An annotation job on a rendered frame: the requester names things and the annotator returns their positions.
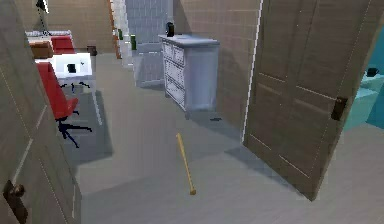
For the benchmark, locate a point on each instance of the red office chair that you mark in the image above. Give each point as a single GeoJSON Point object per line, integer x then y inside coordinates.
{"type": "Point", "coordinates": [56, 96]}
{"type": "Point", "coordinates": [62, 44]}

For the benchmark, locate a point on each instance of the small black flat object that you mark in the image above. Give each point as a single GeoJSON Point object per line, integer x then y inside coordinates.
{"type": "Point", "coordinates": [215, 118]}

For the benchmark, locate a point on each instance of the white shelf column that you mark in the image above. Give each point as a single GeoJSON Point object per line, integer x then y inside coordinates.
{"type": "Point", "coordinates": [122, 31]}

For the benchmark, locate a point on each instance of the brown wooden box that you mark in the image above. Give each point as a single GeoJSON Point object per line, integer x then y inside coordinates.
{"type": "Point", "coordinates": [41, 49]}

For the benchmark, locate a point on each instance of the dark round door knob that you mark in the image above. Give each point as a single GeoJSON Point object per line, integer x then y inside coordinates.
{"type": "Point", "coordinates": [15, 198]}

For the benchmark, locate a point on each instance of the grey chest of drawers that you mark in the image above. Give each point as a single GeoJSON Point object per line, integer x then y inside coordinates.
{"type": "Point", "coordinates": [193, 71]}

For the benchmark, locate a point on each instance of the yellow wooden baseball bat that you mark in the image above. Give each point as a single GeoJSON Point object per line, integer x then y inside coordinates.
{"type": "Point", "coordinates": [185, 163]}

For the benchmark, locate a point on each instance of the white desk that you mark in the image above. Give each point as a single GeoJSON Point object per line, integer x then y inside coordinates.
{"type": "Point", "coordinates": [71, 68]}

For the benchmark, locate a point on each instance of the brown wooden room door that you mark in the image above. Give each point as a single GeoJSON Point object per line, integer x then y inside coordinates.
{"type": "Point", "coordinates": [300, 83]}
{"type": "Point", "coordinates": [26, 133]}

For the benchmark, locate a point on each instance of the black object on chest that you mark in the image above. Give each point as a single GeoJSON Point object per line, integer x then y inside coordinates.
{"type": "Point", "coordinates": [170, 29]}

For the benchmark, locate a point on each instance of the green bottle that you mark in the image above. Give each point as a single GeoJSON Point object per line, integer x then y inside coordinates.
{"type": "Point", "coordinates": [133, 42]}
{"type": "Point", "coordinates": [120, 34]}

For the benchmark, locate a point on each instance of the teal bed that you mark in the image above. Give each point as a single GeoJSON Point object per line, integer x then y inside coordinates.
{"type": "Point", "coordinates": [365, 100]}

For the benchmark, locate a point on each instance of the dark small bin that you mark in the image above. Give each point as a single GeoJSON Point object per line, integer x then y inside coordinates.
{"type": "Point", "coordinates": [92, 50]}

